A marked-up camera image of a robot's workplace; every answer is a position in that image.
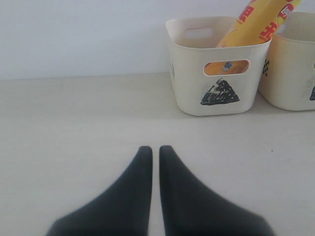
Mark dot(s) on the cream bin with triangle mark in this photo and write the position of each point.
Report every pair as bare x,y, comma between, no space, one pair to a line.
192,43

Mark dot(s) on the cream bin with square mark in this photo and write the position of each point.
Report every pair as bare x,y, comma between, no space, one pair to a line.
288,76

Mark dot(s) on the yellow Lay's chip can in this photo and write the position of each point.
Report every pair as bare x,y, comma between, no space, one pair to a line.
257,23

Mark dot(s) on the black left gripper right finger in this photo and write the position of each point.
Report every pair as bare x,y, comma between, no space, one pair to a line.
190,208

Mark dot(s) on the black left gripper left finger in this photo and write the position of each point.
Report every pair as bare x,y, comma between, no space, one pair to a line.
121,210

